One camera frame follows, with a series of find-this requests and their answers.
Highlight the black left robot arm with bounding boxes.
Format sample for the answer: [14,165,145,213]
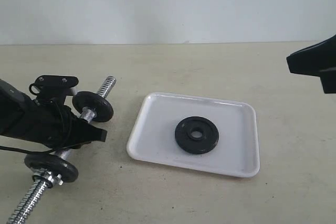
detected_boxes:
[1,75,113,150]

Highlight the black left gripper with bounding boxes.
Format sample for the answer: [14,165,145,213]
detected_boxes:
[1,98,107,148]

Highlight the black weight plate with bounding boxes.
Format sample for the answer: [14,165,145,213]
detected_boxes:
[72,91,114,122]
[24,154,79,183]
[174,116,219,155]

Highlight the chrome threaded dumbbell bar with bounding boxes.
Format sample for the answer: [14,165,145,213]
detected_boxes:
[1,76,116,223]

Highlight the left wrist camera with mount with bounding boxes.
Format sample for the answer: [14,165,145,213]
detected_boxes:
[28,75,79,104]

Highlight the white rectangular plastic tray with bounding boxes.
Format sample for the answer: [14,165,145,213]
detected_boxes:
[127,92,260,178]

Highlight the chrome star collar nut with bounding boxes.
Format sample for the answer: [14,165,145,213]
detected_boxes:
[32,169,64,188]

